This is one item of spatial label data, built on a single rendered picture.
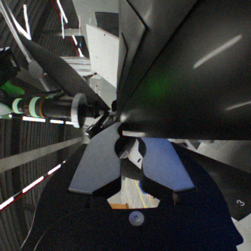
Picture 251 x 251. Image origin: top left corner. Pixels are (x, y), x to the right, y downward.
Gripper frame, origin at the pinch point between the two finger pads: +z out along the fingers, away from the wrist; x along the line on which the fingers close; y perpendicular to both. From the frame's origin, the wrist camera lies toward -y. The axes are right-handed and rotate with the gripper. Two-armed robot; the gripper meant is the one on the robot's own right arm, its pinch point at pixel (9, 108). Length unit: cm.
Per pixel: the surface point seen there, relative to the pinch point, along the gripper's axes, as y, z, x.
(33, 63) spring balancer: -43, 23, 64
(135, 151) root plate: 33.3, 6.9, -4.4
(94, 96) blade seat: 20.8, 3.3, 9.5
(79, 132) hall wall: -338, 1064, 575
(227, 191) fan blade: 49, -2, -16
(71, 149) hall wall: -416, 1166, 416
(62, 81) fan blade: 13.2, -2.7, 7.9
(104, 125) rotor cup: 25.1, 2.2, -0.6
